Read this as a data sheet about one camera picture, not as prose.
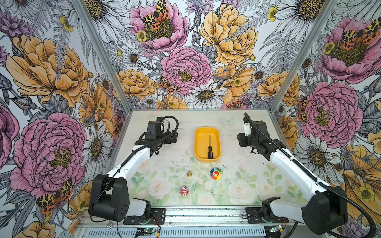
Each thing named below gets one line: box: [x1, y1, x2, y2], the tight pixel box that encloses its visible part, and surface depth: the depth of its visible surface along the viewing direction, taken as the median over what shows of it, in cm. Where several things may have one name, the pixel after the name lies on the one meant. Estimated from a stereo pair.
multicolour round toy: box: [209, 167, 223, 181], surface depth 89 cm
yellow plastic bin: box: [193, 126, 222, 163], surface depth 105 cm
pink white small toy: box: [179, 185, 190, 197], surface depth 80 cm
